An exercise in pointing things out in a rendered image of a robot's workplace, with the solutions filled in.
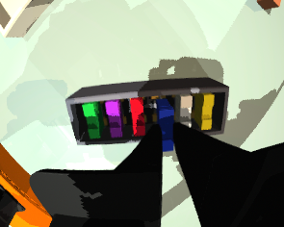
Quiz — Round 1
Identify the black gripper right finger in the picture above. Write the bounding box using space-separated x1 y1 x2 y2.
172 122 284 227

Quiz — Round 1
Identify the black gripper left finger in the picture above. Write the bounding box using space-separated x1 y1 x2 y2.
29 125 164 227

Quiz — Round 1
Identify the red fuse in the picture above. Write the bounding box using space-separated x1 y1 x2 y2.
130 98 145 137

